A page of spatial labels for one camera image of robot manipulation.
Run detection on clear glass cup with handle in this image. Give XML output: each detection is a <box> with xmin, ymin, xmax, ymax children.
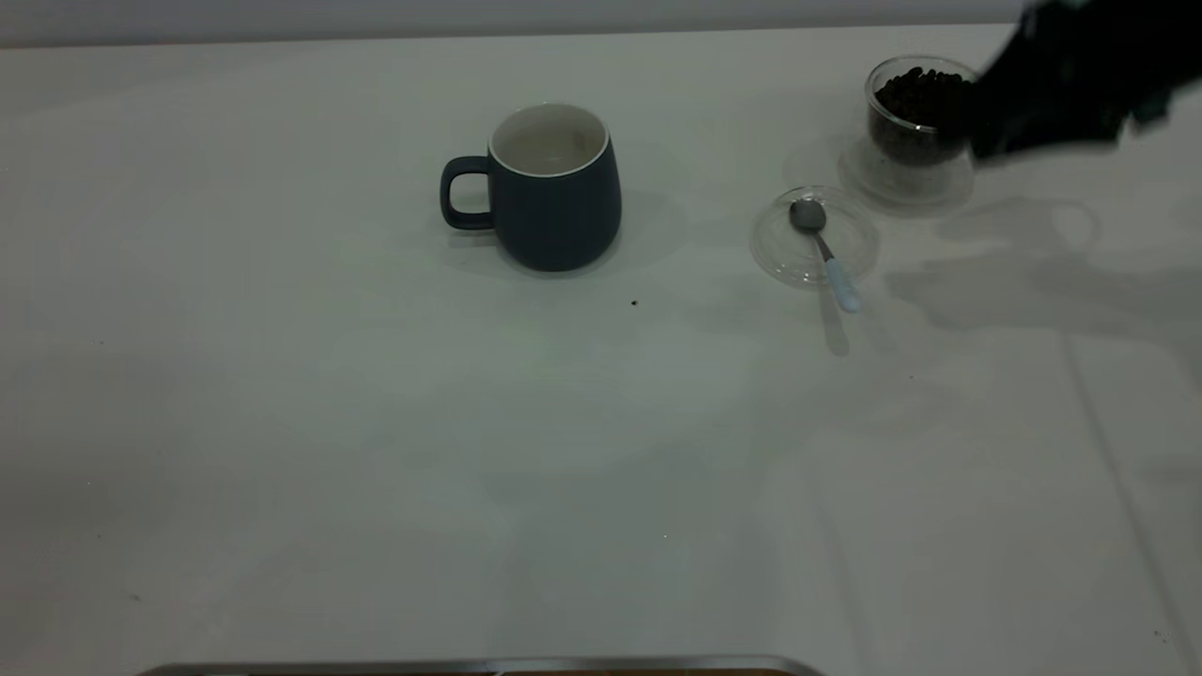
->
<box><xmin>864</xmin><ymin>54</ymin><xmax>979</xmax><ymax>172</ymax></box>

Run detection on silver metal edge strip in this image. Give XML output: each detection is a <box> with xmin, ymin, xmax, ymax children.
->
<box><xmin>136</xmin><ymin>654</ymin><xmax>827</xmax><ymax>676</ymax></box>

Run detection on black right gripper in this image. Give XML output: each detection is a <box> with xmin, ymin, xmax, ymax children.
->
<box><xmin>965</xmin><ymin>0</ymin><xmax>1202</xmax><ymax>161</ymax></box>

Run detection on dark grey ceramic mug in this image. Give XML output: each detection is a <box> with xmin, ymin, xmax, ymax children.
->
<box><xmin>439</xmin><ymin>103</ymin><xmax>624</xmax><ymax>273</ymax></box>

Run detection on coffee beans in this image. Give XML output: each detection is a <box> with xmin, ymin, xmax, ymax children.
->
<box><xmin>873</xmin><ymin>67</ymin><xmax>974</xmax><ymax>162</ymax></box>

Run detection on metal spoon light blue handle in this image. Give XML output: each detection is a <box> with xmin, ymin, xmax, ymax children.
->
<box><xmin>789</xmin><ymin>198</ymin><xmax>862</xmax><ymax>314</ymax></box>

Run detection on clear round lid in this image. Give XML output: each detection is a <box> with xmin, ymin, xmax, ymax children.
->
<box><xmin>748</xmin><ymin>185</ymin><xmax>881</xmax><ymax>290</ymax></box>

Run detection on clear glass saucer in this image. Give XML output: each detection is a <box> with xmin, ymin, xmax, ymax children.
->
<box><xmin>839</xmin><ymin>136</ymin><xmax>976</xmax><ymax>208</ymax></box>

